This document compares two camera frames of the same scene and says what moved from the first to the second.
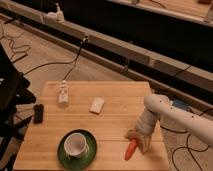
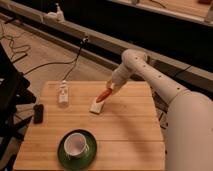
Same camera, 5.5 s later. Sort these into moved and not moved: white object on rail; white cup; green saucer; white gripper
Moved: white gripper
Not moved: green saucer; white cup; white object on rail
